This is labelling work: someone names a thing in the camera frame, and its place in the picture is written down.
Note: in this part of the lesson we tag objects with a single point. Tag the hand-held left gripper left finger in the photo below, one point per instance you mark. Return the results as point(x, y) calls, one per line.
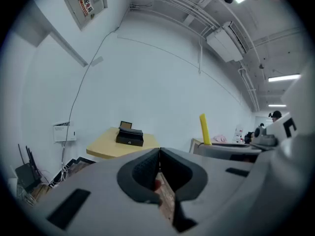
point(98, 198)

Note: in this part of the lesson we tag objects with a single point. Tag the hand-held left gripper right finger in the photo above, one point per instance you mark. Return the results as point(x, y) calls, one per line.
point(211, 188)

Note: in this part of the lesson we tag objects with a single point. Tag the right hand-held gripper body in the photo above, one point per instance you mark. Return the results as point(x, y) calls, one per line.
point(275, 131)

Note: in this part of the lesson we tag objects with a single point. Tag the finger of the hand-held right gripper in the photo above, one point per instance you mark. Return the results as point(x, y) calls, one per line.
point(221, 151)

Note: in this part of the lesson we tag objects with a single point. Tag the black box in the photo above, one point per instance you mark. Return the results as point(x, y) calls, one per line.
point(129, 139)

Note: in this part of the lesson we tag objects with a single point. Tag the white and red box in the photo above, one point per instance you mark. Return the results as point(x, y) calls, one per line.
point(238, 133)

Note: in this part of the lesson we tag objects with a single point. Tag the person's left hand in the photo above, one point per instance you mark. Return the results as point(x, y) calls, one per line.
point(157, 184)

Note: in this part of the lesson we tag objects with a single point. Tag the pink cloth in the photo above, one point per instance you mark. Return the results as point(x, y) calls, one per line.
point(220, 138)

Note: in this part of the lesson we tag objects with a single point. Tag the wooden side cabinet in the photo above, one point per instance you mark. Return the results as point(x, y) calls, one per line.
point(195, 145)

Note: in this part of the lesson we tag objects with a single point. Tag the light wooden table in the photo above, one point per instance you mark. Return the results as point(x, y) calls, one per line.
point(103, 144)

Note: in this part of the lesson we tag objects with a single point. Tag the small ceiling sensor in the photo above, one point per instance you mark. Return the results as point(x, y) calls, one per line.
point(261, 66)

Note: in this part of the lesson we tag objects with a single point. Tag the black router with antennas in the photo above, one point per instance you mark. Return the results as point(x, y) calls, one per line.
point(25, 177)

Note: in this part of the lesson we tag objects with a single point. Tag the small black framed tablet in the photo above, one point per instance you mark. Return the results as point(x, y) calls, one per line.
point(126, 125)

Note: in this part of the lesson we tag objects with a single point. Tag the white air conditioner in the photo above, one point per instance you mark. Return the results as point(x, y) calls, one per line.
point(225, 44)

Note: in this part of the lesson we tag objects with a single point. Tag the bundle of white ceiling pipes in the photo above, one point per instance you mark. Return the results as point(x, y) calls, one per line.
point(197, 13)

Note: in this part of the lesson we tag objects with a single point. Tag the white wall network box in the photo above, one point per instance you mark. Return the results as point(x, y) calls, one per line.
point(62, 133)

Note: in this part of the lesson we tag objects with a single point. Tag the grey wall cover plate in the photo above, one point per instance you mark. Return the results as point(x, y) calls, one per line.
point(97, 61)

